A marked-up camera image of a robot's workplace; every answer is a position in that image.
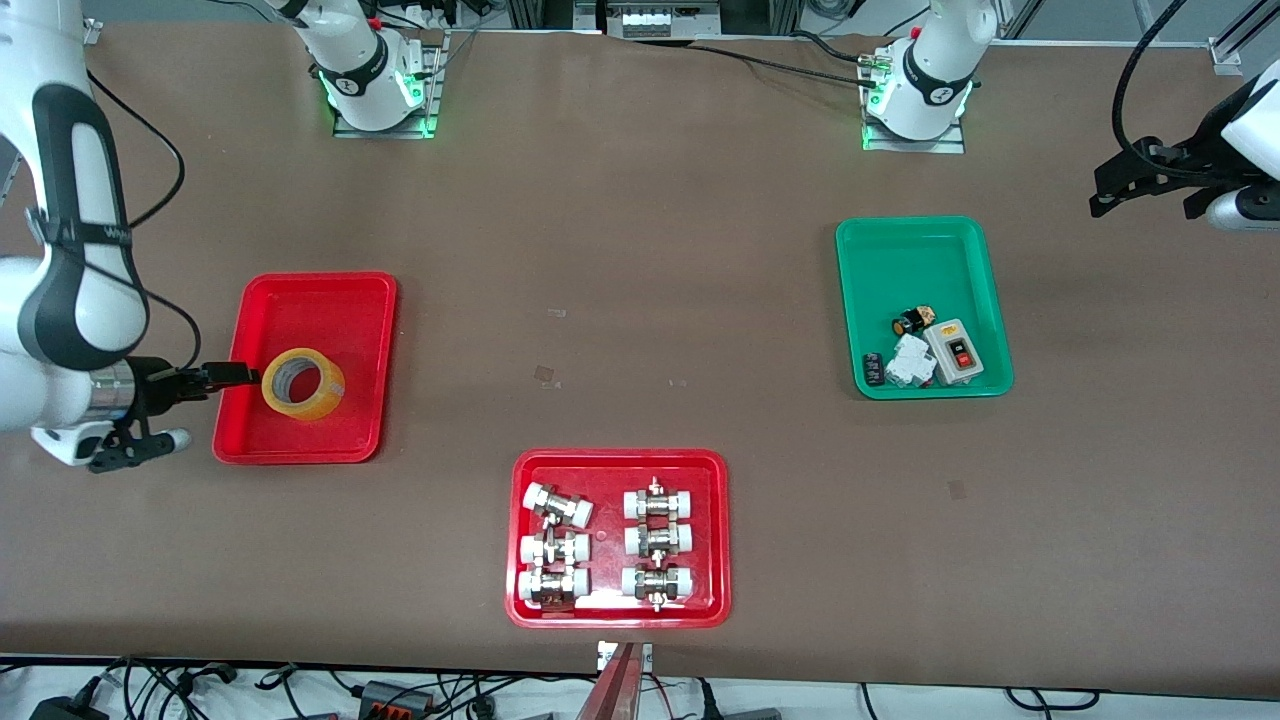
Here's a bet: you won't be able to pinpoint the yellow packing tape roll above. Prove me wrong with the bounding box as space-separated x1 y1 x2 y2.
261 347 347 422

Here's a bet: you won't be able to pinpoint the empty red plastic tray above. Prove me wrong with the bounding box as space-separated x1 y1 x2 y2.
212 272 399 466

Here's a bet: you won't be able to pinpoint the green plastic tray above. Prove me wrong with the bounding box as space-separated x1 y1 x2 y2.
835 216 1016 401

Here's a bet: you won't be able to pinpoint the red tray holding fittings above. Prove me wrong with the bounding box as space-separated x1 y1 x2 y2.
505 448 732 630

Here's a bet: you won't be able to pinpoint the white circuit breaker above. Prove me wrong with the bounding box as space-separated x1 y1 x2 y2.
884 333 939 390

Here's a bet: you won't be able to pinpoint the black power adapter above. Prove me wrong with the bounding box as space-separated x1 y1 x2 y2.
28 692 109 720

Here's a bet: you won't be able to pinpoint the metal fitting with white caps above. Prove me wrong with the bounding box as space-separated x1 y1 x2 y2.
523 482 595 529
519 530 592 568
517 566 592 610
620 564 696 612
623 521 695 558
623 477 697 522

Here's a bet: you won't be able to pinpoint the black box orange connectors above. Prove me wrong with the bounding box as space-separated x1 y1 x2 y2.
358 680 438 718

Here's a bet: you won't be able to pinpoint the white power strip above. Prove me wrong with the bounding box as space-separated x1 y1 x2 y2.
619 8 693 40

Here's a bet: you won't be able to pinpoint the red metal bar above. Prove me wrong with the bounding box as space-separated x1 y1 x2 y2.
574 642 647 720

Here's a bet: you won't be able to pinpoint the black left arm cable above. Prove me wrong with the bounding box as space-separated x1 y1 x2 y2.
1116 0 1193 181

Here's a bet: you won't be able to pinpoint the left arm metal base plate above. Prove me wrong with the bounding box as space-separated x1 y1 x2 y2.
861 60 968 155

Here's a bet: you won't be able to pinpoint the grey switch box red button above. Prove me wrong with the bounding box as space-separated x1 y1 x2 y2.
923 318 987 388

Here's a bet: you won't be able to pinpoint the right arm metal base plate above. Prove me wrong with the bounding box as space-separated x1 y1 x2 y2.
332 42 447 140

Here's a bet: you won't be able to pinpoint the black cable across table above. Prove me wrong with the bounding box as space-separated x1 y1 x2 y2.
688 38 883 89

